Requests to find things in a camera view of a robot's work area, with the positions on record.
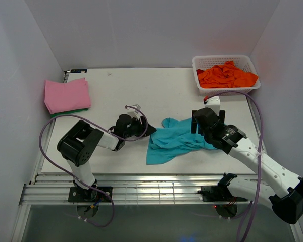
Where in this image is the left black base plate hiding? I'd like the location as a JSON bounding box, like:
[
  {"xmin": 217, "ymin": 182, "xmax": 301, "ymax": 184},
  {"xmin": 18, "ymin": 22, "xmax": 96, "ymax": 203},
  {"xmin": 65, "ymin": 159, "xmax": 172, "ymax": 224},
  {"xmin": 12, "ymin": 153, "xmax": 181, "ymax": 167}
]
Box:
[{"xmin": 68, "ymin": 187, "xmax": 113, "ymax": 203}]

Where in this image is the orange t shirt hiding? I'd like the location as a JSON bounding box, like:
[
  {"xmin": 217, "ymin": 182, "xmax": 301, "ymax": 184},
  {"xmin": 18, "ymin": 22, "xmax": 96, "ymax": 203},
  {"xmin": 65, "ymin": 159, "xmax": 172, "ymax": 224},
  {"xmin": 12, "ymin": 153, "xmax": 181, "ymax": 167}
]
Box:
[{"xmin": 196, "ymin": 60, "xmax": 259, "ymax": 88}]

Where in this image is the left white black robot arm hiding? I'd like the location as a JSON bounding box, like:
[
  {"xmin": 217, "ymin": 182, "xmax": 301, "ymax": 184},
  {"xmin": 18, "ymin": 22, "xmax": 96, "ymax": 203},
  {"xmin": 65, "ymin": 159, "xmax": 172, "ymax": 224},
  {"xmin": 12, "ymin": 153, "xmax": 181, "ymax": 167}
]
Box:
[{"xmin": 57, "ymin": 114, "xmax": 156, "ymax": 202}]

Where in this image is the white plastic basket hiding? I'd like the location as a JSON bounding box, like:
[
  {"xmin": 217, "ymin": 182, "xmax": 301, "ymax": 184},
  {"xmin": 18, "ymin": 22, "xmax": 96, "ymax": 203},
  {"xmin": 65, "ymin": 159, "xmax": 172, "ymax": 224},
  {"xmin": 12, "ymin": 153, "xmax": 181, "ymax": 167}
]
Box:
[{"xmin": 192, "ymin": 55, "xmax": 261, "ymax": 96}]

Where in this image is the teal t shirt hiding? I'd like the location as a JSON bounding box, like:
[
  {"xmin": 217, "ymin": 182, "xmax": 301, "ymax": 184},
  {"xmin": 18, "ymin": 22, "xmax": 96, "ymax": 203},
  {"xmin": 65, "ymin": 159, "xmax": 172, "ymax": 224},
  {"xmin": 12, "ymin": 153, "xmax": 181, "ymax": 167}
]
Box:
[{"xmin": 146, "ymin": 117, "xmax": 216, "ymax": 165}]

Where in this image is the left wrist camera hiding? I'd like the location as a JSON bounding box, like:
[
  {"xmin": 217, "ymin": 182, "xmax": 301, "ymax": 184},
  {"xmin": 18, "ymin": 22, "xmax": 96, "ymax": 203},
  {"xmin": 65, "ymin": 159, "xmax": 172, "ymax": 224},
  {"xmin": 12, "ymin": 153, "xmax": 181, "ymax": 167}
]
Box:
[{"xmin": 125, "ymin": 104, "xmax": 142, "ymax": 121}]

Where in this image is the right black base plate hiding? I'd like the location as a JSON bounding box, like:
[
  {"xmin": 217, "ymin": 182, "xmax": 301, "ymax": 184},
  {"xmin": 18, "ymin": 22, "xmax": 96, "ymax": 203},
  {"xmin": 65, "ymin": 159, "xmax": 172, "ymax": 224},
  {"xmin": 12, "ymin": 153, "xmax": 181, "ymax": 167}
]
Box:
[{"xmin": 197, "ymin": 186, "xmax": 248, "ymax": 202}]

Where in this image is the folded green t shirt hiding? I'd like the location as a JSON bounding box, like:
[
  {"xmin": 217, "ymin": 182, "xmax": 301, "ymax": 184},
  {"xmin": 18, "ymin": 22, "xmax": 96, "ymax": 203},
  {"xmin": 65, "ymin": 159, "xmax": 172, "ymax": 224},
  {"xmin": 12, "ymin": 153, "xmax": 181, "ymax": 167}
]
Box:
[{"xmin": 50, "ymin": 108, "xmax": 89, "ymax": 118}]

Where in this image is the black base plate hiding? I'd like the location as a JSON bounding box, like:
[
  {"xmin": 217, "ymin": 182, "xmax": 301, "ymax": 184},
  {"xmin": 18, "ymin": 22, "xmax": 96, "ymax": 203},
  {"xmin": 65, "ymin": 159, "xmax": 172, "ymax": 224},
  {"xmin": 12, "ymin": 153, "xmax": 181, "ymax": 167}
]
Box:
[
  {"xmin": 68, "ymin": 187, "xmax": 113, "ymax": 203},
  {"xmin": 197, "ymin": 186, "xmax": 248, "ymax": 202}
]

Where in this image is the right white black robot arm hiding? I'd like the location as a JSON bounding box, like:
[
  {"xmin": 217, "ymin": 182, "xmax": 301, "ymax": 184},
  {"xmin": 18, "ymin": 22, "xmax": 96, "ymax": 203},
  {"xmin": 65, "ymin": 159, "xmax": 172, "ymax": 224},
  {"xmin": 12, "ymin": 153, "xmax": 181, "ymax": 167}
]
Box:
[{"xmin": 191, "ymin": 107, "xmax": 303, "ymax": 224}]

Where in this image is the folded pink t shirt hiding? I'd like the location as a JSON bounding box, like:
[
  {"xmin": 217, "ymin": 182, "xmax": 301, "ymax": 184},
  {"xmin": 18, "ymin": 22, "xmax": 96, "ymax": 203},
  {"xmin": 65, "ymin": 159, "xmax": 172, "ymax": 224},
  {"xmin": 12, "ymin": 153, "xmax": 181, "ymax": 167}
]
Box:
[{"xmin": 44, "ymin": 78, "xmax": 91, "ymax": 114}]

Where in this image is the aluminium rail frame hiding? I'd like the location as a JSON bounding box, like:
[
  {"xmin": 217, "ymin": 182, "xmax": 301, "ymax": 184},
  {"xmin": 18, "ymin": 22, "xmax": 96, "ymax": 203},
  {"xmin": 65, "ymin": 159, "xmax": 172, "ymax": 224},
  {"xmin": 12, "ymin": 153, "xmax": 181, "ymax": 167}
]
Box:
[{"xmin": 11, "ymin": 118, "xmax": 303, "ymax": 242}]

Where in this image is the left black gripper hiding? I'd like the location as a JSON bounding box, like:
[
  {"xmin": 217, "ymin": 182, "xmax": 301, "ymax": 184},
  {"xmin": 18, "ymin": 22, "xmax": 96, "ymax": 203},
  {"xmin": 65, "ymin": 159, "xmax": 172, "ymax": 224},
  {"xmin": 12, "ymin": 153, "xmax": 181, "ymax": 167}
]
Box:
[{"xmin": 123, "ymin": 116, "xmax": 157, "ymax": 139}]

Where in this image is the blue label sticker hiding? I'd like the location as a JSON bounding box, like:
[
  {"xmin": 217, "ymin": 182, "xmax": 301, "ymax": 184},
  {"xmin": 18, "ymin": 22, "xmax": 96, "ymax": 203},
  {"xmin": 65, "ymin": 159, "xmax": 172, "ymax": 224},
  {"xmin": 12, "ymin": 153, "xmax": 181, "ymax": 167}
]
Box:
[{"xmin": 70, "ymin": 69, "xmax": 87, "ymax": 73}]

